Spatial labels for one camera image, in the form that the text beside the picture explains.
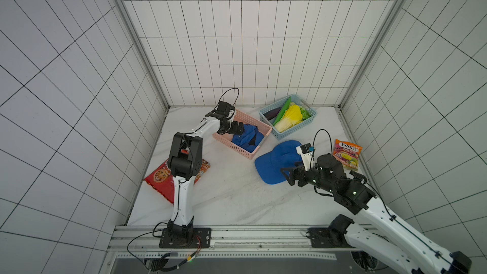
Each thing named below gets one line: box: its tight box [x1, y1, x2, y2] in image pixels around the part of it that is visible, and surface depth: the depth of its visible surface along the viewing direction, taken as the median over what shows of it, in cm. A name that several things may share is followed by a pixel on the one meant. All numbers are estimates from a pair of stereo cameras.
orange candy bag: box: [332, 138, 363, 172], surface depth 97 cm
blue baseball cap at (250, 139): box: [232, 124, 265, 153], surface depth 100 cm
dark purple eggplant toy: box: [263, 106, 283, 120], surface depth 113 cm
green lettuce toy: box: [299, 105, 312, 122], surface depth 108 cm
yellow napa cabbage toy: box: [273, 101, 303, 133], surface depth 106 cm
